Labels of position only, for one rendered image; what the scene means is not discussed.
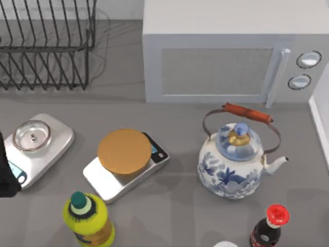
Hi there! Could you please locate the blue and white teapot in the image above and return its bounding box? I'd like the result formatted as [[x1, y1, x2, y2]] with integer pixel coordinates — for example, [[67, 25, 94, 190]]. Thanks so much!
[[197, 102, 289, 200]]

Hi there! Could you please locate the dark bottle with red cap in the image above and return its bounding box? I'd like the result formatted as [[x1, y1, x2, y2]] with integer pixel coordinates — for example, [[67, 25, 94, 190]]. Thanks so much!
[[249, 204, 290, 247]]

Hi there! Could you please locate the brown round wooden block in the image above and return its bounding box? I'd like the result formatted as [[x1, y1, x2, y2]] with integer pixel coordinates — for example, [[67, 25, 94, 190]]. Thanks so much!
[[97, 129, 152, 175]]

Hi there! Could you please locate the microwave door handle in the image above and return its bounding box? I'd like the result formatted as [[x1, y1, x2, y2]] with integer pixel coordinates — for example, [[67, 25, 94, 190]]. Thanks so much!
[[266, 47, 291, 108]]

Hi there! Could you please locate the pale microwave oven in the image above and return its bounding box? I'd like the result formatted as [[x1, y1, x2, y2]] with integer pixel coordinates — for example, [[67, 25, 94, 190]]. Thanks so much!
[[142, 0, 329, 108]]

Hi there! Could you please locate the black wire dish rack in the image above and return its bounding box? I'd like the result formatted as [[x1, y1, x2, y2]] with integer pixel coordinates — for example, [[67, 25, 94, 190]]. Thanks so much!
[[0, 0, 97, 91]]

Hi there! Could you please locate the yellow-green bottle with green cap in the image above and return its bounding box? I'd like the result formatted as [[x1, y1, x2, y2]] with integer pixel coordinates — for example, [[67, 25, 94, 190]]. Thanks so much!
[[63, 191, 116, 247]]

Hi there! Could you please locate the silver kitchen scale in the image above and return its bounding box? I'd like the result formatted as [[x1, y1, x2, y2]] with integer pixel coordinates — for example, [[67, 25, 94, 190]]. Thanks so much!
[[4, 113, 75, 190]]

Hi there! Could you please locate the large microwave knob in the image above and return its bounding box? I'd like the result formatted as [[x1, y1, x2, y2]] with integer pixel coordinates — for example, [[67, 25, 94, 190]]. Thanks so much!
[[296, 50, 322, 69]]

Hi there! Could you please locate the small glass bowl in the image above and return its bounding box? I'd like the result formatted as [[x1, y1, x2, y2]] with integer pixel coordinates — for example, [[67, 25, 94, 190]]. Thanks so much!
[[12, 120, 52, 152]]

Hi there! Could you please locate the small microwave knob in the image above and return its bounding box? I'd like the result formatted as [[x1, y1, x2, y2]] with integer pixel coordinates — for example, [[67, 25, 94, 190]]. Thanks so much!
[[287, 74, 312, 91]]

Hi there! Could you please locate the silver scale with black panel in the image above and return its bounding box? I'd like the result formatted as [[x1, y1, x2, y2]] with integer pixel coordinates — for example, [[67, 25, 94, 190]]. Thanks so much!
[[82, 131, 170, 204]]

